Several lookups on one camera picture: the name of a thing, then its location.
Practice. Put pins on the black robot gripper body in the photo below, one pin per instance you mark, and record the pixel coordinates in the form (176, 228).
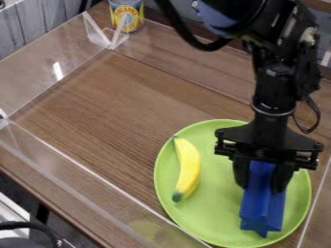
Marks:
(264, 145)

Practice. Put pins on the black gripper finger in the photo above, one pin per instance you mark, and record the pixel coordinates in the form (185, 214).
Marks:
(240, 167)
(281, 175)

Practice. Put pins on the blue star-shaped block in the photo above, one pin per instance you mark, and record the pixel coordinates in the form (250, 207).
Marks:
(261, 206)

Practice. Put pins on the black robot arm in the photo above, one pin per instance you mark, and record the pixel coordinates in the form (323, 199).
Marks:
(278, 31)

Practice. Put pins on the green round plate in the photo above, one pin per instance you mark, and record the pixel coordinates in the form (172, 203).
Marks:
(208, 213)

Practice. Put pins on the yellow toy banana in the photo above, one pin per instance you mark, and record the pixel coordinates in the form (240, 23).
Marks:
(189, 164)

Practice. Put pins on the clear acrylic barrier walls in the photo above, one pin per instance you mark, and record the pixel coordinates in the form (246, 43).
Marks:
(90, 112)

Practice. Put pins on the yellow labelled tin can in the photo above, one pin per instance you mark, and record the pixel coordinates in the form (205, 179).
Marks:
(128, 10)

